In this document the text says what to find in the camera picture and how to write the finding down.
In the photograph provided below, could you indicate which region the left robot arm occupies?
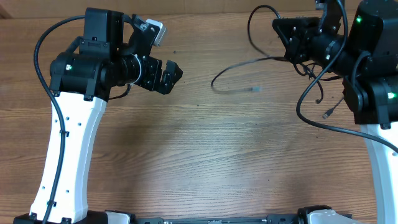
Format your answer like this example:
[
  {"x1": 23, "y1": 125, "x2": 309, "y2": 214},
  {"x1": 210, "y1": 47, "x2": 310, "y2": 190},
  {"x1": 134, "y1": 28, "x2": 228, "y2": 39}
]
[{"x1": 14, "y1": 8, "x2": 183, "y2": 223}]

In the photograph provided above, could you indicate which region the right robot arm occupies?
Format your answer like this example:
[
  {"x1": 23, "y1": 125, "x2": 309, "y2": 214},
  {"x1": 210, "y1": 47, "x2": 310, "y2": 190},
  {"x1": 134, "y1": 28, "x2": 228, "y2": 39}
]
[{"x1": 272, "y1": 1, "x2": 397, "y2": 223}]

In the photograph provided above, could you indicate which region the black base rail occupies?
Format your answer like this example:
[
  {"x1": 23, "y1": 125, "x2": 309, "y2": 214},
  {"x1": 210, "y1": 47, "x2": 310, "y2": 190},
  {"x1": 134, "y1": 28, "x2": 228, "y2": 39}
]
[{"x1": 132, "y1": 214, "x2": 302, "y2": 224}]

